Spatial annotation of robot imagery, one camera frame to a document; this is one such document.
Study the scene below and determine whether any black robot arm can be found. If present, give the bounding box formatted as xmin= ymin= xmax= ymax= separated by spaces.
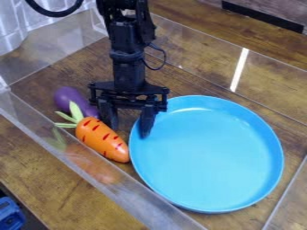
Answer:
xmin=89 ymin=0 xmax=170 ymax=137

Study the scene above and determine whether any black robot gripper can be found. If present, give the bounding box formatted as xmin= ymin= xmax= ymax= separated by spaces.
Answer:
xmin=89 ymin=50 xmax=170 ymax=138

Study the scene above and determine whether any blue object at corner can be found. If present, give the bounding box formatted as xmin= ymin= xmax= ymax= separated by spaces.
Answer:
xmin=0 ymin=197 xmax=26 ymax=230

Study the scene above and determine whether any clear acrylic enclosure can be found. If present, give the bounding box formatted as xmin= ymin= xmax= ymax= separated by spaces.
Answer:
xmin=0 ymin=3 xmax=307 ymax=230

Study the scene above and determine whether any orange toy carrot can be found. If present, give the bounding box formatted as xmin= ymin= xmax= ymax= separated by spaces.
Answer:
xmin=55 ymin=102 xmax=130 ymax=163

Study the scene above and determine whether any white patterned curtain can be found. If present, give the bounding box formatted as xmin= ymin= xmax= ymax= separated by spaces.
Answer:
xmin=0 ymin=0 xmax=95 ymax=56

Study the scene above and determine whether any blue plastic plate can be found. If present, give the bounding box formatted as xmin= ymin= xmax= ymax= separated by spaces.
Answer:
xmin=130 ymin=95 xmax=285 ymax=213

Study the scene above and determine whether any purple toy eggplant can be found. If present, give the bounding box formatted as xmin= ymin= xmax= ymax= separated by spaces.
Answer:
xmin=54 ymin=86 xmax=101 ymax=118

